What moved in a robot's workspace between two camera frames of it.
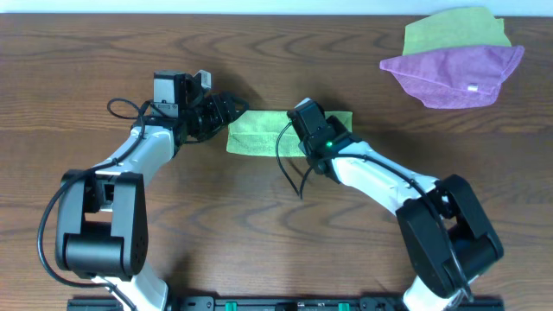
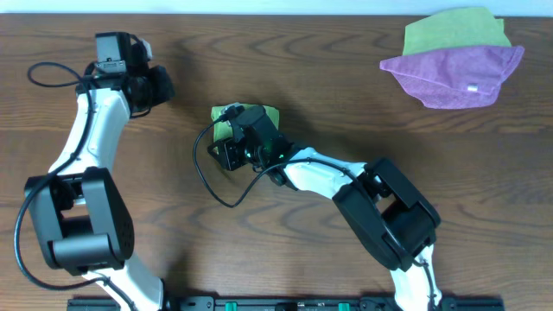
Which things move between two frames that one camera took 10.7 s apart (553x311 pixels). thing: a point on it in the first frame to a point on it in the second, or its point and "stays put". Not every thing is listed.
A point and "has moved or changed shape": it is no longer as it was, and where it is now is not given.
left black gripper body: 220,110 to 160,82
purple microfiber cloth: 455,78 stays put
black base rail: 282,303 stays put
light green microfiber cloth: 270,133 has moved or changed shape
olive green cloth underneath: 455,28 stays put
